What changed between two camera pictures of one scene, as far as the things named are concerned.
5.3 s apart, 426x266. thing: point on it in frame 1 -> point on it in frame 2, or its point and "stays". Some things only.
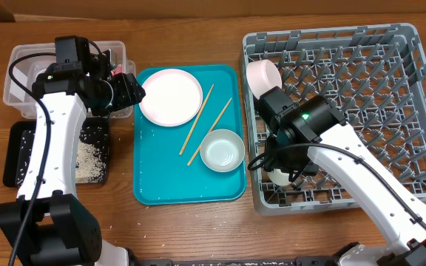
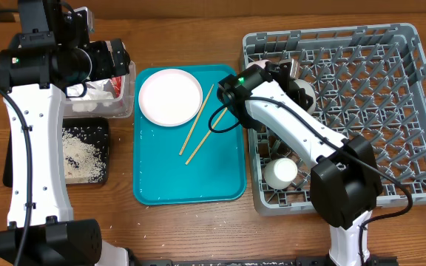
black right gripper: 276,161 -> 302,95
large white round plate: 172,97 stays
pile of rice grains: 91,165 stays
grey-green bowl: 222,151 -> 295,84
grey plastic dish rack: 375,75 stays
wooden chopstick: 197,119 stays
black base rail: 299,261 stays
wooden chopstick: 210,129 stays
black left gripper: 129,91 -> 106,67
